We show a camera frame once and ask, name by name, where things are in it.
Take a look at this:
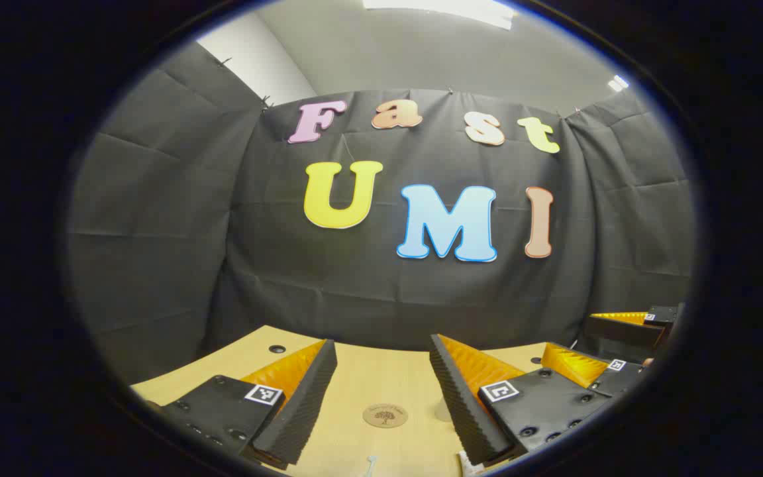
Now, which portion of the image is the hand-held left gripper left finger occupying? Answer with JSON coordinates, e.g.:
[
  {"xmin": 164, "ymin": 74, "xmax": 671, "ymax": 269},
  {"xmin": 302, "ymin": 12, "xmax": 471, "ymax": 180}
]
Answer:
[{"xmin": 155, "ymin": 339, "xmax": 339, "ymax": 471}]

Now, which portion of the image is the long ceiling light panel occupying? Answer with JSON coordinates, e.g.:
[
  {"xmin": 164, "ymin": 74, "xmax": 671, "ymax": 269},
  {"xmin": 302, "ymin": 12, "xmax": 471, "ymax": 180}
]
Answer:
[{"xmin": 362, "ymin": 0, "xmax": 518, "ymax": 30}]

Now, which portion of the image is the black backdrop cloth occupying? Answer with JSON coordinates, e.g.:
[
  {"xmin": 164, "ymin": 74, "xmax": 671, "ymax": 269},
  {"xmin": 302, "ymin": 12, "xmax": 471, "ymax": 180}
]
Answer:
[{"xmin": 67, "ymin": 41, "xmax": 697, "ymax": 385}]

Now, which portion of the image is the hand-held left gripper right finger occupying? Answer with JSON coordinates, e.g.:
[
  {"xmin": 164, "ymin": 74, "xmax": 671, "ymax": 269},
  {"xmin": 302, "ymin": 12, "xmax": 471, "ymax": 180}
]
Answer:
[{"xmin": 429, "ymin": 333, "xmax": 614, "ymax": 468}]

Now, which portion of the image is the round cork coaster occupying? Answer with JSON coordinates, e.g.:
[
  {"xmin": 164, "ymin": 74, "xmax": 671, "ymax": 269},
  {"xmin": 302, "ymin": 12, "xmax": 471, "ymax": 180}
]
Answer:
[{"xmin": 362, "ymin": 403, "xmax": 409, "ymax": 429}]

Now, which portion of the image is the light wooden desktop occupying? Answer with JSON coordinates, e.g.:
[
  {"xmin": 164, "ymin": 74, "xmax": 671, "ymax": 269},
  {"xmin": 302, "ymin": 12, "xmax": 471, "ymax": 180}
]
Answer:
[{"xmin": 130, "ymin": 325, "xmax": 594, "ymax": 477}]

